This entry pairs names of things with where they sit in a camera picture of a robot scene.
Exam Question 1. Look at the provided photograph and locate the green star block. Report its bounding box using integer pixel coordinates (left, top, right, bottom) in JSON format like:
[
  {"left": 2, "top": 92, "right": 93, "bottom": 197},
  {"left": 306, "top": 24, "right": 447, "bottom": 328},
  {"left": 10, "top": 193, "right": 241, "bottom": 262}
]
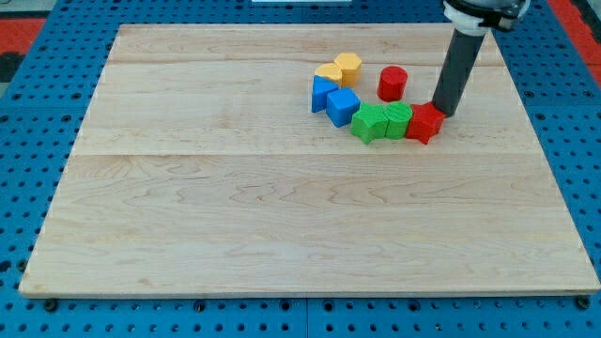
[{"left": 350, "top": 102, "right": 389, "bottom": 145}]

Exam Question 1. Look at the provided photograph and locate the yellow hexagon block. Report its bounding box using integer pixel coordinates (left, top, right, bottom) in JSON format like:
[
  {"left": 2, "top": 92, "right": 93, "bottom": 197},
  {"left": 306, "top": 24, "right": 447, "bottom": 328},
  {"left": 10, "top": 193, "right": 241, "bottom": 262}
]
[{"left": 334, "top": 53, "right": 362, "bottom": 87}]

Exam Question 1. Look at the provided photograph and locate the blue triangle block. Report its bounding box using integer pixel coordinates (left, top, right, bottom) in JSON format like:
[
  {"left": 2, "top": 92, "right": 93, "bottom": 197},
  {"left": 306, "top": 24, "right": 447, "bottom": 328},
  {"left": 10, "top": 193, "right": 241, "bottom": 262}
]
[{"left": 311, "top": 75, "right": 339, "bottom": 113}]

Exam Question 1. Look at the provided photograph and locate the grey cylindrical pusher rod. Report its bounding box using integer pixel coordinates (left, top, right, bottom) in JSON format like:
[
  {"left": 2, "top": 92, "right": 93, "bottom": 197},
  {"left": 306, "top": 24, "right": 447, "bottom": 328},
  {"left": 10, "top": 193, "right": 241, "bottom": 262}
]
[{"left": 432, "top": 29, "right": 484, "bottom": 117}]

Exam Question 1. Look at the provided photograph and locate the light wooden board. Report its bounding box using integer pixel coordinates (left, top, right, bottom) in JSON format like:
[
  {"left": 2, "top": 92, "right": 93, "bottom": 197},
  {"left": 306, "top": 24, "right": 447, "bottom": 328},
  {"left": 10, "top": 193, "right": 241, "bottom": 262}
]
[{"left": 19, "top": 23, "right": 600, "bottom": 299}]

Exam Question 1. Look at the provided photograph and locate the red cylinder block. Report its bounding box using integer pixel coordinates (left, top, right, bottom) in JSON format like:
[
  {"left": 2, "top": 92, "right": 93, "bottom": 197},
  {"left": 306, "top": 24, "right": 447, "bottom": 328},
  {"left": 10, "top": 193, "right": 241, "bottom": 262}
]
[{"left": 377, "top": 66, "right": 408, "bottom": 102}]

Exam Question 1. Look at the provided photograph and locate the yellow heart block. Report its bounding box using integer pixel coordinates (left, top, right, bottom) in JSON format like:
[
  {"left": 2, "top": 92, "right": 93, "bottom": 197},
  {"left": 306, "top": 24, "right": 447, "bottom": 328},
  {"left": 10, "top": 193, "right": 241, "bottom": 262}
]
[{"left": 315, "top": 62, "right": 343, "bottom": 86}]

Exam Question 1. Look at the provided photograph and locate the green cylinder block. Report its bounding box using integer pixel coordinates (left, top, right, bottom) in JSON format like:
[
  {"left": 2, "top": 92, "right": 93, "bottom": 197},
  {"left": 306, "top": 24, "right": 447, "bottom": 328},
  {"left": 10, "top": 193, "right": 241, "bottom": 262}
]
[{"left": 384, "top": 101, "right": 413, "bottom": 139}]

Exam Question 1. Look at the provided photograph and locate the blue cube block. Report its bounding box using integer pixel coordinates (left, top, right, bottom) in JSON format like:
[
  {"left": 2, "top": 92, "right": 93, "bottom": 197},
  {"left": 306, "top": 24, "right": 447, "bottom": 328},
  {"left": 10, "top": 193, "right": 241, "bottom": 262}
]
[{"left": 326, "top": 87, "right": 361, "bottom": 128}]

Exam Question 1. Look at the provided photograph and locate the red star block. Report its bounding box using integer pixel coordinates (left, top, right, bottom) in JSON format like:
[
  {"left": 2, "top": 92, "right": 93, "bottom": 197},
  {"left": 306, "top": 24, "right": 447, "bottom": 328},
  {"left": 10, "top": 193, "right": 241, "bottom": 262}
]
[{"left": 405, "top": 101, "right": 445, "bottom": 145}]

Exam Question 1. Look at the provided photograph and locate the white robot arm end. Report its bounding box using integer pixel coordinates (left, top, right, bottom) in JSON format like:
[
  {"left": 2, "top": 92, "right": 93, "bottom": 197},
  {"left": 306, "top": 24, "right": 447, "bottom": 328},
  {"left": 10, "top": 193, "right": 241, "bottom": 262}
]
[{"left": 442, "top": 0, "right": 532, "bottom": 37}]

